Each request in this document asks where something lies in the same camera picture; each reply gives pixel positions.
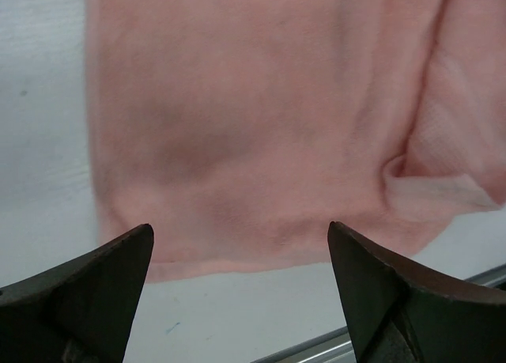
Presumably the pink terry towel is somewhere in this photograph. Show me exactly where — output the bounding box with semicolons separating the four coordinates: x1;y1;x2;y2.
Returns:
85;0;505;281

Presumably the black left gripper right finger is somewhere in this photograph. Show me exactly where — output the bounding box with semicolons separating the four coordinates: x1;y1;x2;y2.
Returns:
327;222;505;362

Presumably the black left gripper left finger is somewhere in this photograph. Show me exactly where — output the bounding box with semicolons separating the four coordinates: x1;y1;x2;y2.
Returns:
1;224;153;362

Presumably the aluminium table edge rail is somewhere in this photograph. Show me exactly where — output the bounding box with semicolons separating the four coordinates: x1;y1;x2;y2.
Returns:
259;311;417;362

